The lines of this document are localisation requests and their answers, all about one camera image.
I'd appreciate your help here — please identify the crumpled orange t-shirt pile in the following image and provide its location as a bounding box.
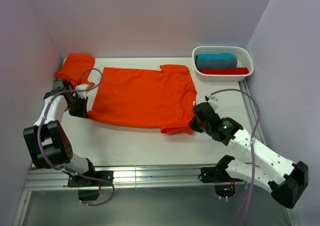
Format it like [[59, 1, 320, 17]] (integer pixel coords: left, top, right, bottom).
[[55, 53, 95, 87]]

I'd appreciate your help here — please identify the aluminium rail frame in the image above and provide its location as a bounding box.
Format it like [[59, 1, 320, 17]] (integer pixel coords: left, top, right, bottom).
[[12, 81, 301, 226]]

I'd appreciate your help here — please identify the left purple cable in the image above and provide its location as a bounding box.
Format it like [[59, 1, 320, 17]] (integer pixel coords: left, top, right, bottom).
[[36, 68, 116, 207]]

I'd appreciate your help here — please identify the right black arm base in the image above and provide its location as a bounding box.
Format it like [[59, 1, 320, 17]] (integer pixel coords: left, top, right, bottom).
[[197, 167, 244, 198]]

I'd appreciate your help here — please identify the red rolled t-shirt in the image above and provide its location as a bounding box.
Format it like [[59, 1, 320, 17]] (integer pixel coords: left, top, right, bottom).
[[200, 67, 250, 75]]

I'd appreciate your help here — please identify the teal rolled t-shirt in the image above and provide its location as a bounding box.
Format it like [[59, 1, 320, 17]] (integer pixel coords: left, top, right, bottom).
[[195, 53, 236, 61]]

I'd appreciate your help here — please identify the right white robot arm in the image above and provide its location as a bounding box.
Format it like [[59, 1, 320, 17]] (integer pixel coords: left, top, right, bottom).
[[189, 102, 309, 209]]

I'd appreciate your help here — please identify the white plastic basket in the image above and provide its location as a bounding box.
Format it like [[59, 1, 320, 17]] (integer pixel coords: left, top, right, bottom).
[[192, 46, 254, 82]]

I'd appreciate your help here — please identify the grey rolled t-shirt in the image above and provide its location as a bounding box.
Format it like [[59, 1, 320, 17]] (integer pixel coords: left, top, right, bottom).
[[195, 59, 238, 70]]

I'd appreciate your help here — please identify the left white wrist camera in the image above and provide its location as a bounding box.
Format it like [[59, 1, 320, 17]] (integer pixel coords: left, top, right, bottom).
[[74, 84, 91, 99]]

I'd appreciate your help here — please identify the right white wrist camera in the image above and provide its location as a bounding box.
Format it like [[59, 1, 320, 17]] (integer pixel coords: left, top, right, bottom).
[[204, 95, 219, 111]]

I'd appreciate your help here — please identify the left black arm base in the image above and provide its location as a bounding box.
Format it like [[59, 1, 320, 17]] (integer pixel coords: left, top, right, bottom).
[[62, 159, 115, 207]]

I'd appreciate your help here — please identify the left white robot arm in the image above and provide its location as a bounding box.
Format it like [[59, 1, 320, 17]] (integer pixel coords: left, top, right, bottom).
[[23, 79, 98, 186]]

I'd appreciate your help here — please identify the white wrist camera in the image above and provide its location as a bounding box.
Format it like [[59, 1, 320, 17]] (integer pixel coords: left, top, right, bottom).
[[74, 84, 91, 99], [204, 95, 219, 111]]

